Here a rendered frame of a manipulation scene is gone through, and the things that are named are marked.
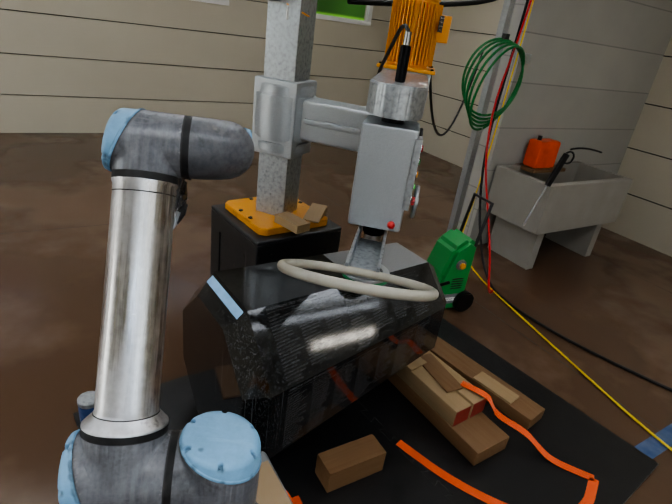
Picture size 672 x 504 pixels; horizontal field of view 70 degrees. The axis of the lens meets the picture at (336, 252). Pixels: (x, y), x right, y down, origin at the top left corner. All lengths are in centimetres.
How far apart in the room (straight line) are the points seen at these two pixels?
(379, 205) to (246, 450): 124
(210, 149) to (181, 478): 58
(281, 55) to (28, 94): 541
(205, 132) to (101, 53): 681
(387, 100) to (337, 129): 84
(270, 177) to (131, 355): 205
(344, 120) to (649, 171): 457
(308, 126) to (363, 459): 170
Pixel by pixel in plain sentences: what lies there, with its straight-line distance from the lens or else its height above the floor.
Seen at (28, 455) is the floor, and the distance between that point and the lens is 265.
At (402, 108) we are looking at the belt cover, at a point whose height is 162.
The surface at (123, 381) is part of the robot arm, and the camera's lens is 93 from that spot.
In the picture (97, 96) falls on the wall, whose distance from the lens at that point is 777.
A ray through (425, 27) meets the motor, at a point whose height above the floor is 190.
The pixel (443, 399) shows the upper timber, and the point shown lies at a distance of 264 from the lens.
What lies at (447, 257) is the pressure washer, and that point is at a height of 44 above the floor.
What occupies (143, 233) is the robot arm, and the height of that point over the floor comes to 150.
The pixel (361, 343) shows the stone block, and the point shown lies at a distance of 211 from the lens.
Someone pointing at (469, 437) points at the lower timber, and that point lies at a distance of 264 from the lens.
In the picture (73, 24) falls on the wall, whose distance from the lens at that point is 765.
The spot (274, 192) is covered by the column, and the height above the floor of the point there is 93.
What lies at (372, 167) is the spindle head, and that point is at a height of 138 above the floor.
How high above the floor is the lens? 187
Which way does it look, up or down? 26 degrees down
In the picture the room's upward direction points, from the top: 8 degrees clockwise
